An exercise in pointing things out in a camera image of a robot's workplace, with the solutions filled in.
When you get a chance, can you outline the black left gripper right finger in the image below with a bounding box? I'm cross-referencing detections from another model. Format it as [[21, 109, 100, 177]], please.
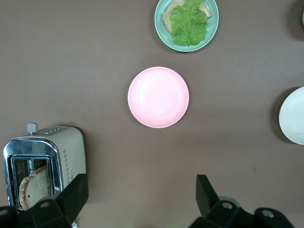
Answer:
[[189, 174, 295, 228]]

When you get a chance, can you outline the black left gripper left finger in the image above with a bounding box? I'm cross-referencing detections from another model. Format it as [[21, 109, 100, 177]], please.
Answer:
[[0, 173, 89, 228]]

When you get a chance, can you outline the pink plate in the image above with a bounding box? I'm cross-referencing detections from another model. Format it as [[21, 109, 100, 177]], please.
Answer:
[[127, 66, 190, 129]]

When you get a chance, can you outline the bread slice in toaster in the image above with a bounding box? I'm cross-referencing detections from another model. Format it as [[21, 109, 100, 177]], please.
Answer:
[[19, 165, 50, 211]]

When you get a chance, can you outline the beige and chrome toaster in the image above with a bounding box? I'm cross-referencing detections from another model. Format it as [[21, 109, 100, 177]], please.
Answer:
[[2, 122, 86, 212]]

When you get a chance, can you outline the green lettuce leaf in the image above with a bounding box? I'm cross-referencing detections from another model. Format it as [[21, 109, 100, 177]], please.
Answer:
[[170, 0, 209, 47]]

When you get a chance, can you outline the green plate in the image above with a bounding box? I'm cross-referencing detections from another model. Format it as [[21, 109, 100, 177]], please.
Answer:
[[154, 0, 219, 53]]

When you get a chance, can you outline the toasted bread slice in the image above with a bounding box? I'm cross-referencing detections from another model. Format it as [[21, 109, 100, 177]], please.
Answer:
[[162, 0, 213, 34]]

